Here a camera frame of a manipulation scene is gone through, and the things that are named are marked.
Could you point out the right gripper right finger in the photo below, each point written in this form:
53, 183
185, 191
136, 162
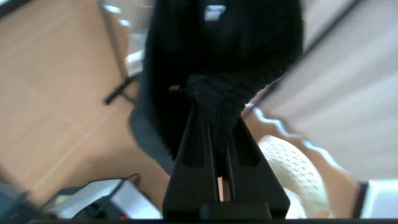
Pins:
261, 186

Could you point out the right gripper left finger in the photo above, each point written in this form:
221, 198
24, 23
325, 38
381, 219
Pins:
186, 186

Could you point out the black shorts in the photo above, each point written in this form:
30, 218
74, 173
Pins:
224, 46

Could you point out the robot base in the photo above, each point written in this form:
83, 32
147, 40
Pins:
93, 193

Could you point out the white laundry basket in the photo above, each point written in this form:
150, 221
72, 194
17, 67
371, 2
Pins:
292, 168

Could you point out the black clothes rack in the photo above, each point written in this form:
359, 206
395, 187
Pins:
119, 90

